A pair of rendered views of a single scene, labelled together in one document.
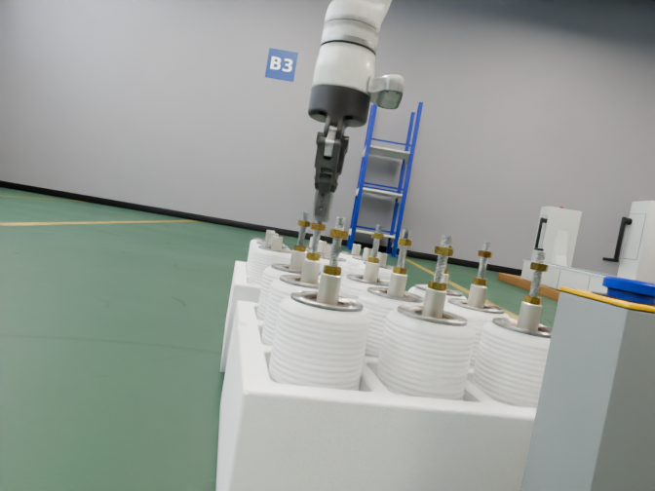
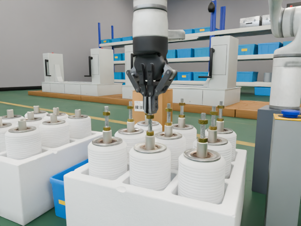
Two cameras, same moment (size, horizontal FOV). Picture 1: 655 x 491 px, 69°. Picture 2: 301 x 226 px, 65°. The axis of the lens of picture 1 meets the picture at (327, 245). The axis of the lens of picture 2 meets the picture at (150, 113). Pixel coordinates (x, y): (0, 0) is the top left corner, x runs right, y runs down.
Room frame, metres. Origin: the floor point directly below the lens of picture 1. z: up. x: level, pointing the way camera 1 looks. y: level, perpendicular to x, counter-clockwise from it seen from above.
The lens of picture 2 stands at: (0.30, 0.43, 0.42)
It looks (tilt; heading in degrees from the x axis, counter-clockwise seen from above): 9 degrees down; 307
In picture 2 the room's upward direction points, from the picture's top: straight up
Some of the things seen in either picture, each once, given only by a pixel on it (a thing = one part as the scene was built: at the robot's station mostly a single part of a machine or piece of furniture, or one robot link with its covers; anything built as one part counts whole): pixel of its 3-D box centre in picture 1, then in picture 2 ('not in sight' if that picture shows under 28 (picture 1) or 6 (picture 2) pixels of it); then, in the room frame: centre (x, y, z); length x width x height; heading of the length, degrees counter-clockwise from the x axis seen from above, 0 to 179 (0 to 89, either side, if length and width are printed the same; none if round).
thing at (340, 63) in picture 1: (360, 71); (155, 24); (0.61, 0.00, 0.52); 0.11 x 0.09 x 0.06; 88
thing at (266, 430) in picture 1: (373, 412); (167, 190); (0.63, -0.10, 0.09); 0.39 x 0.39 x 0.18; 12
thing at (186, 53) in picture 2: not in sight; (188, 54); (3.09, -4.80, 0.90); 0.50 x 0.38 x 0.21; 91
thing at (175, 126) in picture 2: (475, 306); (181, 127); (0.66, -0.21, 0.25); 0.08 x 0.08 x 0.01
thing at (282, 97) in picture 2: not in sight; (286, 83); (0.41, -0.50, 0.39); 0.09 x 0.09 x 0.17; 0
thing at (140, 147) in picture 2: (308, 283); (150, 147); (0.61, 0.02, 0.25); 0.08 x 0.08 x 0.01
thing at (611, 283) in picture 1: (631, 292); (290, 114); (0.36, -0.23, 0.32); 0.04 x 0.04 x 0.02
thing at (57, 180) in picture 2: not in sight; (95, 180); (0.90, -0.06, 0.06); 0.30 x 0.11 x 0.12; 102
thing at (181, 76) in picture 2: not in sight; (188, 76); (3.08, -4.83, 0.36); 0.50 x 0.38 x 0.21; 91
